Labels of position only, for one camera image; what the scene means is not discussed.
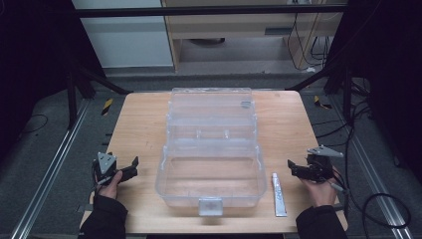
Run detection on bundle of black floor cables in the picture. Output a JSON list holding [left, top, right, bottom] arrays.
[[311, 78, 374, 148]]

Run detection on clear plastic storage box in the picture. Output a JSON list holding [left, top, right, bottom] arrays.
[[154, 87, 268, 217]]

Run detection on light wooden desk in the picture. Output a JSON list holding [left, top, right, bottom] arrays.
[[161, 0, 348, 73]]

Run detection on black cables under desk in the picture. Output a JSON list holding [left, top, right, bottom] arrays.
[[286, 12, 334, 73]]

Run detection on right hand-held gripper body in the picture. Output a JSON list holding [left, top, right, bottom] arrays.
[[305, 144, 344, 184]]

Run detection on white ointment tube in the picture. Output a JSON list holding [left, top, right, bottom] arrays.
[[271, 172, 289, 218]]

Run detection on white cabinet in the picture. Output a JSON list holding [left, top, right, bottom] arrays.
[[71, 0, 174, 70]]

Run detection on yellow black floor tape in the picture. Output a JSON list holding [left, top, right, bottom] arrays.
[[313, 95, 333, 111], [101, 97, 114, 117]]

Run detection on aluminium floor rail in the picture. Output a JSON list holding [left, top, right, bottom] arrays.
[[330, 95, 416, 239], [9, 99, 92, 239]]

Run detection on person's left hand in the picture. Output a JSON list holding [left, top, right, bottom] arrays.
[[95, 169, 124, 200]]

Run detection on black curtain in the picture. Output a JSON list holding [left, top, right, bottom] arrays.
[[322, 0, 422, 187], [0, 0, 106, 160]]

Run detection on black metal frame stand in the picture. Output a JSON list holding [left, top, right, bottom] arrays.
[[284, 59, 354, 124], [65, 61, 134, 131]]

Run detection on right hand-held gripper black cable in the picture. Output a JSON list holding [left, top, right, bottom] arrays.
[[327, 180, 413, 231]]

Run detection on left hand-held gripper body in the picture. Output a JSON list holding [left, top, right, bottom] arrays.
[[92, 151, 121, 185]]

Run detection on black horizontal frame bar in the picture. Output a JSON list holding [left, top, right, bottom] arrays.
[[73, 5, 348, 19]]

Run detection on person's right hand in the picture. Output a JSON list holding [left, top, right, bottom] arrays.
[[298, 165, 340, 209]]

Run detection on thin black floor cable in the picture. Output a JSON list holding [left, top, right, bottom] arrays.
[[20, 113, 50, 135]]

